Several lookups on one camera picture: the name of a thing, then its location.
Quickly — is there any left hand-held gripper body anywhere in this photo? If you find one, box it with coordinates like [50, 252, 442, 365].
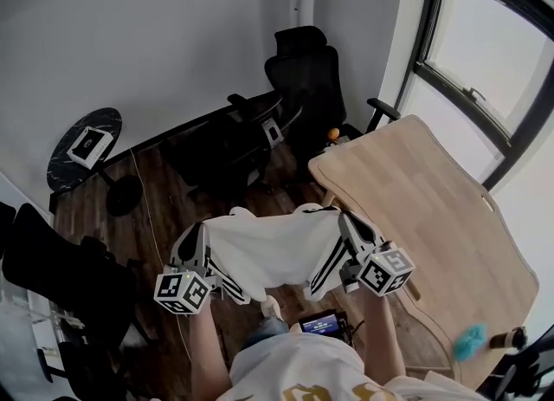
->
[153, 255, 219, 316]

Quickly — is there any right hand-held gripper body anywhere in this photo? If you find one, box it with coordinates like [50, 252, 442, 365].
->
[339, 238, 416, 299]

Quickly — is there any white clothing with black stripes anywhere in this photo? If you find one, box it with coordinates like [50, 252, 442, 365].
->
[202, 203, 350, 306]

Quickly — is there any black mesh office chair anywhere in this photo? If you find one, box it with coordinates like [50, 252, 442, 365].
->
[163, 90, 305, 197]

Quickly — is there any person's right forearm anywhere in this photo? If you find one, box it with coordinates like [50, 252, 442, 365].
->
[362, 288, 407, 382]

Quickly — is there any person's left forearm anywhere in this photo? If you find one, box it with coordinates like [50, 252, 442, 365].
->
[188, 297, 232, 401]

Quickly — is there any black padded office chair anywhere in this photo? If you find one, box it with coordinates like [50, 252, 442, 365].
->
[0, 201, 152, 401]

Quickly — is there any black office chair with headrest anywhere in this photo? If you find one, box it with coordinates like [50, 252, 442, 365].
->
[226, 25, 402, 184]

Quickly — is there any light wooden table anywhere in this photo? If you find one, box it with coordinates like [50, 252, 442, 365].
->
[307, 113, 540, 391]

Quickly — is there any small black screen device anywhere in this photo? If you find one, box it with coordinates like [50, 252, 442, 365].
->
[298, 309, 357, 343]

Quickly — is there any person's white shoe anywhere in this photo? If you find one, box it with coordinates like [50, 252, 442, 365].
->
[261, 294, 285, 322]

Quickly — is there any person's blue jeans leg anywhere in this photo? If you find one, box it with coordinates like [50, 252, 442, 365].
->
[242, 315, 290, 349]

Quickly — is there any teal fluffy ball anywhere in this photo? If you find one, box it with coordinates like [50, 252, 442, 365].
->
[452, 322, 489, 362]

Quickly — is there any person's white printed shirt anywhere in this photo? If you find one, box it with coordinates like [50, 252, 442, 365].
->
[228, 331, 481, 401]

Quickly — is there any white flat box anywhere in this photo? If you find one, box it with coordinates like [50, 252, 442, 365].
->
[66, 126, 110, 171]

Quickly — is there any round black marble side table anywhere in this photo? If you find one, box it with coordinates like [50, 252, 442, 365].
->
[46, 107, 145, 218]

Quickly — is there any brown bottle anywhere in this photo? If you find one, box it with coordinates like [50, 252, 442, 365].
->
[490, 326, 530, 351]

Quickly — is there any black stand with wheels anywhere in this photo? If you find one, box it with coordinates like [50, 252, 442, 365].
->
[474, 325, 554, 401]

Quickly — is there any thin white floor cable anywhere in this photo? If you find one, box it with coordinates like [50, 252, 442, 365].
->
[128, 147, 192, 362]

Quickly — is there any black window frame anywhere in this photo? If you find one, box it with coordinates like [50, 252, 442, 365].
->
[396, 0, 554, 192]

